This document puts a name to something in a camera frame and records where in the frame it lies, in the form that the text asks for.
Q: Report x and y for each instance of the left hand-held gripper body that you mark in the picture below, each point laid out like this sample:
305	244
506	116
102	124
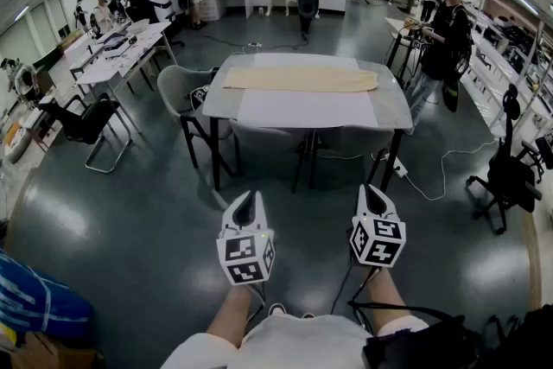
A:
244	250

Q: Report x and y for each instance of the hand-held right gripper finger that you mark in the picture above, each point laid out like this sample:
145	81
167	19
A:
386	214
364	207

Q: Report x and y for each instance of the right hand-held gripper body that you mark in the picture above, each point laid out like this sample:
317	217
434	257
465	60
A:
380	244

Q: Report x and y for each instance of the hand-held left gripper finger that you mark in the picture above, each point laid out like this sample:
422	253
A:
233	218
259	218

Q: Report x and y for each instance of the beige cloth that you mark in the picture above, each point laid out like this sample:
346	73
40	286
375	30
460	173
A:
302	78

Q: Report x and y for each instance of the person's left forearm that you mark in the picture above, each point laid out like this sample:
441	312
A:
231	311

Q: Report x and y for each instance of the person's right forearm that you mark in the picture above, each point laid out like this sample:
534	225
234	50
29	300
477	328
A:
386	298

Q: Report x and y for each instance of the person's left shoe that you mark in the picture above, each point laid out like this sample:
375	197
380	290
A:
277	309

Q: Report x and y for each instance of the person's shoe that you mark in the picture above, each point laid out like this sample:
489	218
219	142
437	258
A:
277	309
307	315

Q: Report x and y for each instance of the person's right shoe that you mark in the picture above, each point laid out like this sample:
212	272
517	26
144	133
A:
307	315

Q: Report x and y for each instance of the person's white shirt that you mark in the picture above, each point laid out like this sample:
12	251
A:
298	345

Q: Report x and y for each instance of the grey marble table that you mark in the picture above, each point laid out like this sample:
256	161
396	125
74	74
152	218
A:
389	99

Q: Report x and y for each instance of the black waist pouch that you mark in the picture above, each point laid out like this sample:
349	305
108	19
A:
415	350

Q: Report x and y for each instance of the large white paper sheet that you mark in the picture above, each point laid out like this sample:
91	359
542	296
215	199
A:
307	108

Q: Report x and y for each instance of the black office chair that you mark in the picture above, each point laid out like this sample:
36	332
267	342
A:
510	177
542	151

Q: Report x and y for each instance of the black cantilever chair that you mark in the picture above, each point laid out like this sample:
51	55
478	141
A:
86	121

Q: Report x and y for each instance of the white table with black legs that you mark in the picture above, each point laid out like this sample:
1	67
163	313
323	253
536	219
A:
399	23

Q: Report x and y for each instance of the white shelving rack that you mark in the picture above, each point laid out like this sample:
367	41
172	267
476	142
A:
518	69

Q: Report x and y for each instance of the white work table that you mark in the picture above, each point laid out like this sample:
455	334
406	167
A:
125	52

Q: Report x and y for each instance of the blue bag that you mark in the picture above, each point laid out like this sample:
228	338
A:
39	298

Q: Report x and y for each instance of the cardboard box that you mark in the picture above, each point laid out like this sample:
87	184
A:
47	352

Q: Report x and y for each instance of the black and white gaming chair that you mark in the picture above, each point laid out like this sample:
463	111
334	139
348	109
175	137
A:
149	4

